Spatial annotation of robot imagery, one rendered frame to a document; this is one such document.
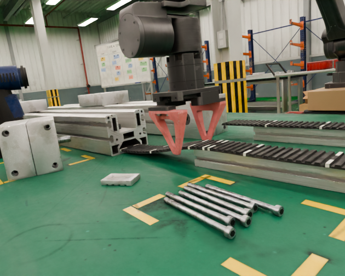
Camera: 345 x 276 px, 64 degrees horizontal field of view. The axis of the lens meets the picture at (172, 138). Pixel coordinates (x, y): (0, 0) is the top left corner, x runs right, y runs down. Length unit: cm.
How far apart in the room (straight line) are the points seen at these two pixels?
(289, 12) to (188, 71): 873
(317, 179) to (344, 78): 69
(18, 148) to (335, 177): 48
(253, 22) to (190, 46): 926
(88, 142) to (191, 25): 36
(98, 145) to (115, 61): 621
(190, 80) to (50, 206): 26
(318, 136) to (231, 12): 357
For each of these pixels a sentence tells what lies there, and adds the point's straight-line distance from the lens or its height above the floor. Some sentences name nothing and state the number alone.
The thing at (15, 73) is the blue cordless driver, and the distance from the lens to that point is 78.
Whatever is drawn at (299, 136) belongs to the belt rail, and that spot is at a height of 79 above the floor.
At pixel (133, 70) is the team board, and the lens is 649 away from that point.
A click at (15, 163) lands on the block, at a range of 55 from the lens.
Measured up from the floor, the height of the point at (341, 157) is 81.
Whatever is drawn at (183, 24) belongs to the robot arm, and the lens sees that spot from 43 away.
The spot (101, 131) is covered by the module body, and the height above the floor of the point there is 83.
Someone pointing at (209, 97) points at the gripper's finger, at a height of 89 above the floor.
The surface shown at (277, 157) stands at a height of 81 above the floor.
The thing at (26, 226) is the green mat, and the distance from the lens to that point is 36.
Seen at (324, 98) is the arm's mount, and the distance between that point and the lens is 97.
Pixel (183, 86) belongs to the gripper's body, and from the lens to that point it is 43.
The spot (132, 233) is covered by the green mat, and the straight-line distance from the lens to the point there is 28.
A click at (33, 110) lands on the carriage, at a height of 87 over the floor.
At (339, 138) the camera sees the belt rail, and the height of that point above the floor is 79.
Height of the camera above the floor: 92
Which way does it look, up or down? 12 degrees down
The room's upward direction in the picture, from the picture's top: 6 degrees counter-clockwise
